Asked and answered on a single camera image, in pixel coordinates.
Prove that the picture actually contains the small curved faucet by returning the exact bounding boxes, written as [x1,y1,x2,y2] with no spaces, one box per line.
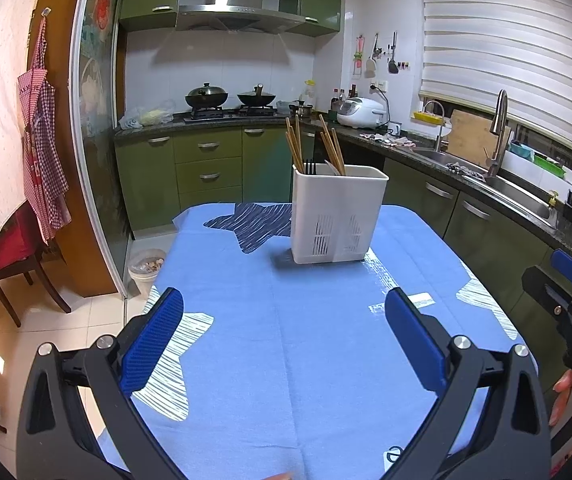
[423,100,448,153]

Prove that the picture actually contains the plastic bag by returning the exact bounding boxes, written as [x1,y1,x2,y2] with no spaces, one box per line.
[118,100,175,131]

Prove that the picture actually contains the green plastic container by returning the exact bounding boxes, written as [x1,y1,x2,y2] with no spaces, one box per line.
[533,152,567,178]

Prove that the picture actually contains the grey rag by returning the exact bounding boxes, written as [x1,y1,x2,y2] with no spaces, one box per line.
[447,161,487,181]

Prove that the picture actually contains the blue tablecloth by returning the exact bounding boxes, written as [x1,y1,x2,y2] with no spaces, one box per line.
[98,202,519,480]

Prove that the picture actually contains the white plastic utensil holder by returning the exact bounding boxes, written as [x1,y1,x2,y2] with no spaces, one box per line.
[292,162,390,265]

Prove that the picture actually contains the tall steel faucet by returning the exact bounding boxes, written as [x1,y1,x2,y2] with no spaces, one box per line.
[483,89,510,178]

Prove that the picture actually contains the white trash bin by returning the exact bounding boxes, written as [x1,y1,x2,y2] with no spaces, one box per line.
[128,248,167,298]

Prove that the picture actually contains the black wok with handle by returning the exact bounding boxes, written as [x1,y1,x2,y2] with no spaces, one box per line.
[237,83,275,107]

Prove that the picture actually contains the green base cabinets with drawers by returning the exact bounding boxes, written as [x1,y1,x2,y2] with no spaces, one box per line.
[114,125,317,233]

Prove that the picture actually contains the steel double sink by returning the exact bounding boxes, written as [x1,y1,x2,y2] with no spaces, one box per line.
[413,147,557,228]

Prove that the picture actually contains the red checkered apron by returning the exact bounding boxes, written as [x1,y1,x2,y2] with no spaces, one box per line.
[17,16,72,246]

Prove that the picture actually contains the green base cabinets under sink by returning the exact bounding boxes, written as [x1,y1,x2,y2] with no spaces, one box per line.
[383,157,572,361]

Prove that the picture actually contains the white rice cooker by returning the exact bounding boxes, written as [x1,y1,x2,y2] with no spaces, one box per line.
[337,96,387,128]

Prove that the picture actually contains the black wok with lid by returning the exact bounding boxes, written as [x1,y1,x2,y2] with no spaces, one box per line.
[185,82,229,109]

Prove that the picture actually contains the white window blind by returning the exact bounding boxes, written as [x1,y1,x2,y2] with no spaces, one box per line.
[418,0,572,168]

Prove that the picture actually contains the white hanging spatula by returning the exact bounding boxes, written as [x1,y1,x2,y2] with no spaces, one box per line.
[364,34,379,78]

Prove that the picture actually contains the bamboo chopstick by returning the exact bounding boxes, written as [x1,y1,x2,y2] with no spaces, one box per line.
[325,131,345,177]
[319,114,343,177]
[295,115,305,173]

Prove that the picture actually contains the decorated glass sliding door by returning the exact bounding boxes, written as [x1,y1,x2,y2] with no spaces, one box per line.
[68,0,134,296]

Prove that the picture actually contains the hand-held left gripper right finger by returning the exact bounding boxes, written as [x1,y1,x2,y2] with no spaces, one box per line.
[383,287,552,480]

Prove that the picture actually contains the steel range hood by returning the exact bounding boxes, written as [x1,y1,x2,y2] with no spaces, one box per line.
[176,0,309,36]

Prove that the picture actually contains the wooden chair with red cushion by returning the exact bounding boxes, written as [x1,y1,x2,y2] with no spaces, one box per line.
[0,200,71,328]

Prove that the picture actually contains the black gas stove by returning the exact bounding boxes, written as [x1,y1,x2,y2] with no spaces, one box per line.
[183,105,283,121]

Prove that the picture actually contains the wooden cutting board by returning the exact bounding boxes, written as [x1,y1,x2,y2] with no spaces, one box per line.
[446,109,504,163]

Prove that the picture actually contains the patterned dish cloth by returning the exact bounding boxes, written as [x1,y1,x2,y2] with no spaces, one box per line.
[360,131,417,148]

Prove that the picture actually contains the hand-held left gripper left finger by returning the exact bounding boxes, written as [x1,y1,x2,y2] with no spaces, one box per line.
[16,287,189,480]

